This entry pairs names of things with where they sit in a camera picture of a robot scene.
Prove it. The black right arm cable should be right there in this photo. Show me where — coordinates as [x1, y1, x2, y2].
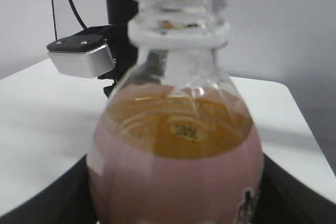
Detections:
[48, 0, 89, 41]

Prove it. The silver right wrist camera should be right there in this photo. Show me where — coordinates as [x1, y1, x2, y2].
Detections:
[47, 35, 115, 79]

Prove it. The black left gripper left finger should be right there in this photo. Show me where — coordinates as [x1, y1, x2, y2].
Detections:
[1, 156, 98, 223]

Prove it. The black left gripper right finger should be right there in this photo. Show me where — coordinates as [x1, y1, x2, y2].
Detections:
[251, 155, 335, 224]

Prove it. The pink peach tea bottle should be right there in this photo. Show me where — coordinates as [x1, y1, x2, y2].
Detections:
[87, 0, 264, 223]

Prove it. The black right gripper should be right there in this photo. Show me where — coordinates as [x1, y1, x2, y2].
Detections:
[89, 23, 138, 96]

